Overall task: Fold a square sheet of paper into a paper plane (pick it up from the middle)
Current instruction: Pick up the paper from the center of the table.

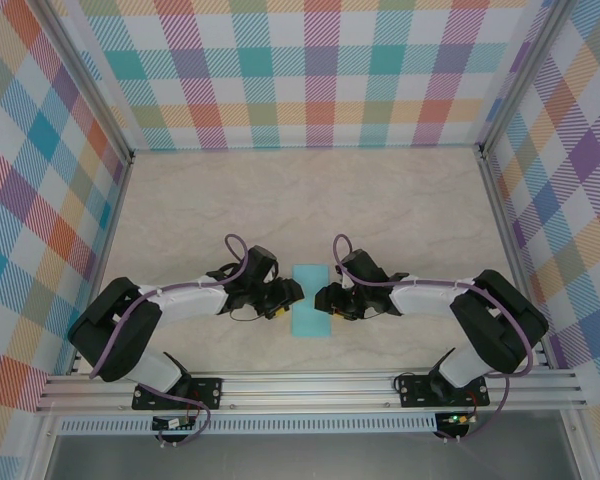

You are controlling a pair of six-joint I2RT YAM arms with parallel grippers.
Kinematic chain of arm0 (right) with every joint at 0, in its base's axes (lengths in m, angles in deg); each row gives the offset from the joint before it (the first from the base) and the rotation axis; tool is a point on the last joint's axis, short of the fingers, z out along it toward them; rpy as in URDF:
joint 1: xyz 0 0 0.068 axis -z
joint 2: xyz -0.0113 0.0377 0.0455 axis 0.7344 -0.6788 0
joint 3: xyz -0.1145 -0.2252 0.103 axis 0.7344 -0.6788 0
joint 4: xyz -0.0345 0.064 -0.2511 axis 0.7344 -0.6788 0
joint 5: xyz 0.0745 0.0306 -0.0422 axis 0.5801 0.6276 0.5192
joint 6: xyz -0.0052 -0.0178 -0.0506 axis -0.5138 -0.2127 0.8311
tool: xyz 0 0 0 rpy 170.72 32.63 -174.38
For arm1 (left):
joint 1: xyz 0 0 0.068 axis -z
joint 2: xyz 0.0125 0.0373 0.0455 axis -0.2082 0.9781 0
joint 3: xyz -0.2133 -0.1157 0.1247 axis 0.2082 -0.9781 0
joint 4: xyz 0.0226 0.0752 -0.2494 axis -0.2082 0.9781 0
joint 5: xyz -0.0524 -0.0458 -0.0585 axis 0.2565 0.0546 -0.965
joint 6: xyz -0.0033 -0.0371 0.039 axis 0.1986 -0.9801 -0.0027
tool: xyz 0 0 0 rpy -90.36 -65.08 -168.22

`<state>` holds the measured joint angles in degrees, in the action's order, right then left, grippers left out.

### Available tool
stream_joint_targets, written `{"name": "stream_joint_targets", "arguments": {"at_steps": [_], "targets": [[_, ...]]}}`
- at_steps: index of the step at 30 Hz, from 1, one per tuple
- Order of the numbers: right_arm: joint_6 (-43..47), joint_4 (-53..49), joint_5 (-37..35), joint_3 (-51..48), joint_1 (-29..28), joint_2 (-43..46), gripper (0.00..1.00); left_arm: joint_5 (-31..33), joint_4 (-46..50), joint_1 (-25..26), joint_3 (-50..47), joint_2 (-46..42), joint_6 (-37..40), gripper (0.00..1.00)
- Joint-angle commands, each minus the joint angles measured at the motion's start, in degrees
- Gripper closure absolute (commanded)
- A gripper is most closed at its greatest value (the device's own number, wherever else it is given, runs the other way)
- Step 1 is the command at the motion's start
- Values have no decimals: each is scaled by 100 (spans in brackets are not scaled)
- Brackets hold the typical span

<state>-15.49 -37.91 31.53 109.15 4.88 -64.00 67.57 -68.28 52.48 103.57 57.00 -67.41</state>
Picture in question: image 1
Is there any aluminium frame post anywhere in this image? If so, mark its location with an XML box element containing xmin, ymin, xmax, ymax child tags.
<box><xmin>29</xmin><ymin>0</ymin><xmax>136</xmax><ymax>166</ymax></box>
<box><xmin>477</xmin><ymin>0</ymin><xmax>579</xmax><ymax>161</ymax></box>

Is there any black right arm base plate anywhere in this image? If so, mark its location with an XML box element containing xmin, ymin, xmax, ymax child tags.
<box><xmin>394</xmin><ymin>373</ymin><xmax>491</xmax><ymax>409</ymax></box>

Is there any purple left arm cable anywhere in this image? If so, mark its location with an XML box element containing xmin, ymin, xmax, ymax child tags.
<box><xmin>88</xmin><ymin>233</ymin><xmax>255</xmax><ymax>448</ymax></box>

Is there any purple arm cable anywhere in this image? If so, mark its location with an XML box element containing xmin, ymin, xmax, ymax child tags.
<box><xmin>332</xmin><ymin>232</ymin><xmax>535</xmax><ymax>444</ymax></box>
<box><xmin>88</xmin><ymin>233</ymin><xmax>255</xmax><ymax>448</ymax></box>

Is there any long aluminium base rail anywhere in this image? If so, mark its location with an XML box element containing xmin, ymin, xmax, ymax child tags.
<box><xmin>34</xmin><ymin>367</ymin><xmax>590</xmax><ymax>414</ymax></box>

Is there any aluminium table side rail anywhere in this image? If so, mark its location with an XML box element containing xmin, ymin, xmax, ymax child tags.
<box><xmin>473</xmin><ymin>144</ymin><xmax>554</xmax><ymax>371</ymax></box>
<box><xmin>65</xmin><ymin>152</ymin><xmax>136</xmax><ymax>376</ymax></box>

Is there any perforated grey cable duct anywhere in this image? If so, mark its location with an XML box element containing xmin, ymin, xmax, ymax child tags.
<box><xmin>57</xmin><ymin>412</ymin><xmax>440</xmax><ymax>436</ymax></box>

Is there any light blue paper sheet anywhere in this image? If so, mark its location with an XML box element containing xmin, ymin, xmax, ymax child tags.
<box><xmin>289</xmin><ymin>263</ymin><xmax>334</xmax><ymax>339</ymax></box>

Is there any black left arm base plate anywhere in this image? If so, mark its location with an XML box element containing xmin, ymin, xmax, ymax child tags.
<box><xmin>131</xmin><ymin>377</ymin><xmax>225</xmax><ymax>411</ymax></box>

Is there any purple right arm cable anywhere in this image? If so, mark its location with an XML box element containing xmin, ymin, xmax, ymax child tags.
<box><xmin>332</xmin><ymin>232</ymin><xmax>535</xmax><ymax>444</ymax></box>

